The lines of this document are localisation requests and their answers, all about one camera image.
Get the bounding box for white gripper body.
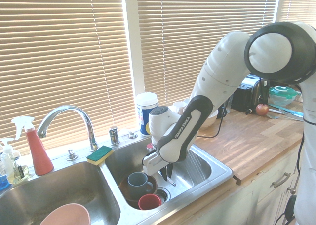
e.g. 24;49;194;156
142;152;169;177

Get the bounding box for black sink drain strainer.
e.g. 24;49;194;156
155;188;171;206

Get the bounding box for stainless steel double sink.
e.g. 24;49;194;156
0;130;235;225

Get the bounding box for chrome sink fitting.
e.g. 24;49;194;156
66;148;79;161

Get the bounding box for grey mug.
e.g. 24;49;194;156
127;172;154;196

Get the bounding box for red plastic cup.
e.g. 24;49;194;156
138;194;161;211

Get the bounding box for brown wooden bowl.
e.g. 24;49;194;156
119;172;158;203

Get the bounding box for Lysol wipes canister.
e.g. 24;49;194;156
136;92;158;137

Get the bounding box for green and yellow sponge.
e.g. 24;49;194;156
86;146;114;166

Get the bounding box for large white bowl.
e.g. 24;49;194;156
198;108;219;129

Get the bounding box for chrome kitchen faucet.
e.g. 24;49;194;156
36;105;99;151

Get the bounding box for pink plastic bowl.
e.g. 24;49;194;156
39;203;91;225

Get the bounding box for black toaster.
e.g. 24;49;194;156
231;74;269;113

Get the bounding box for red apple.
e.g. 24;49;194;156
255;103;270;116

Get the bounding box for red spray bottle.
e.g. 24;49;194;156
11;116;54;176

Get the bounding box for small glass bottle dark label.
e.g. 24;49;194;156
6;158;30;185

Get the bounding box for container with green lid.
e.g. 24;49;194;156
268;85;301;107

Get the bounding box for teal knife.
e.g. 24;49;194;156
268;103;304;117

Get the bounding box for wide wooden window blind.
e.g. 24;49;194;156
0;0;129;156

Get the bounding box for clear pump soap bottle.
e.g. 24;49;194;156
0;137;15;180

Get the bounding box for narrow wooden window blind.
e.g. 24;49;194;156
283;0;316;28

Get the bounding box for black power cable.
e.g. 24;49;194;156
197;106;228;139

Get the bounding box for brass drawer handle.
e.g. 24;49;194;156
272;172;291;188

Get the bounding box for black cable at base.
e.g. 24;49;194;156
275;133;305;225

